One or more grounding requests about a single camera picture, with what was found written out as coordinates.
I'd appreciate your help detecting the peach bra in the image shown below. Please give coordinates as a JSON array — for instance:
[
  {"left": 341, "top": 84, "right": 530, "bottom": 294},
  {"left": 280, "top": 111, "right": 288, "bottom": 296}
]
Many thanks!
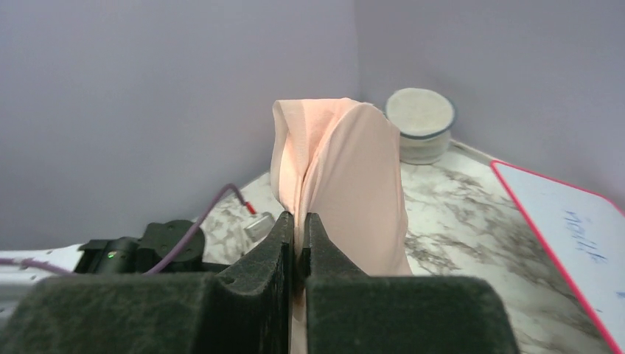
[{"left": 270, "top": 97, "right": 413, "bottom": 354}]

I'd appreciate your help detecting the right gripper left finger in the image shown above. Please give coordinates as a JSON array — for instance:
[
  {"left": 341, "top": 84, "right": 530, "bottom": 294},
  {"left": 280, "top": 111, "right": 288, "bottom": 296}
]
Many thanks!
[{"left": 1, "top": 212, "right": 293, "bottom": 353}]

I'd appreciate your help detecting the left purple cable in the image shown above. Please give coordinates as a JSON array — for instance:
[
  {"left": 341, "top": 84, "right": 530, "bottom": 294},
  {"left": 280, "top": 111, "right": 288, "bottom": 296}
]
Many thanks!
[{"left": 0, "top": 183, "right": 258, "bottom": 277}]

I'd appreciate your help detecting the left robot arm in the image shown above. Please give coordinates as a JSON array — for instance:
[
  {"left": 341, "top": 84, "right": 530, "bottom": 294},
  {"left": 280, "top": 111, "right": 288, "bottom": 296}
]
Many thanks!
[{"left": 1, "top": 220, "right": 193, "bottom": 327}]

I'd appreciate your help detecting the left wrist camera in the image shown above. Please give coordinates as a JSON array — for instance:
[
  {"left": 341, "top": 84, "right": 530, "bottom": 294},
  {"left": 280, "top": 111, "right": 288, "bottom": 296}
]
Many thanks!
[{"left": 243, "top": 212, "right": 275, "bottom": 243}]

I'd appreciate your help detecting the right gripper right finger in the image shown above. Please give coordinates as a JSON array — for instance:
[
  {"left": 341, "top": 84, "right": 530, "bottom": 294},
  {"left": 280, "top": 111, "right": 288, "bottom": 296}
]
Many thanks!
[{"left": 303, "top": 214, "right": 520, "bottom": 354}]

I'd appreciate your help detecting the red-framed whiteboard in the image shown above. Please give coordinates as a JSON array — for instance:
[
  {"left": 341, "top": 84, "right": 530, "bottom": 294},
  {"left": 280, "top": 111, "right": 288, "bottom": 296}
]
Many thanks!
[{"left": 490, "top": 160, "right": 624, "bottom": 353}]

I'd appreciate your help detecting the grey-rimmed mesh laundry bag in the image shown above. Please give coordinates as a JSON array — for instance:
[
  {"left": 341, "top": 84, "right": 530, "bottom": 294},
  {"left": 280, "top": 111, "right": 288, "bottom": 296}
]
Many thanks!
[{"left": 385, "top": 88, "right": 456, "bottom": 165}]

